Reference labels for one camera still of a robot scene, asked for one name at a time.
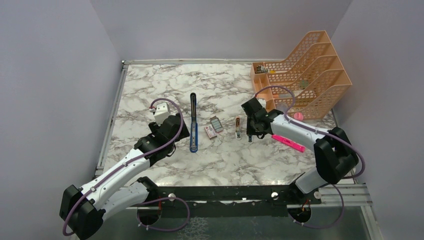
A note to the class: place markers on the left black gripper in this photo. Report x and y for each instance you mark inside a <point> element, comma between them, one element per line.
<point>184,134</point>

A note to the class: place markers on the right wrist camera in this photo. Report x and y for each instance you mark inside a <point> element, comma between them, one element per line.
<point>262,102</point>

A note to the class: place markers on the red white staple box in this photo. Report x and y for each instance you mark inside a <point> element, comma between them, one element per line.
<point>210,131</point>

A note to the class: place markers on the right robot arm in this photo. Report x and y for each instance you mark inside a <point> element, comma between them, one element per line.
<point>334,156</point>

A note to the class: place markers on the pink eraser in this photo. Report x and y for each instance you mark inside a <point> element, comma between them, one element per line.
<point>238,128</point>

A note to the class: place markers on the pink capped pen tube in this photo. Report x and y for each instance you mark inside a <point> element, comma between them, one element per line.
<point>298,116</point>

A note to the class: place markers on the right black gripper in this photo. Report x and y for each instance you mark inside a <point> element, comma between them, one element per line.
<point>250,131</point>

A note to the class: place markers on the pink highlighter marker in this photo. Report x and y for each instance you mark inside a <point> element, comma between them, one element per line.
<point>289,143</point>

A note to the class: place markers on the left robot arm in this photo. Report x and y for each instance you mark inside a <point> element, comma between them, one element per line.
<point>84,210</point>

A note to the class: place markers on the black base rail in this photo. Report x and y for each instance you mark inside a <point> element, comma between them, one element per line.
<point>224,201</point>

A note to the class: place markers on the blue stapler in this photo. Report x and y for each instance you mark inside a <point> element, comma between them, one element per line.
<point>193,147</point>

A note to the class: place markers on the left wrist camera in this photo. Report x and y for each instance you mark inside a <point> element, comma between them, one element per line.
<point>160,112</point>

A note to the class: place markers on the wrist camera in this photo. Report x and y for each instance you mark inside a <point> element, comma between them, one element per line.
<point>262,102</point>
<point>160,112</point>

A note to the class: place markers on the orange desk organizer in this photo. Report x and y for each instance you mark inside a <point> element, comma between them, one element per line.
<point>312,78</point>

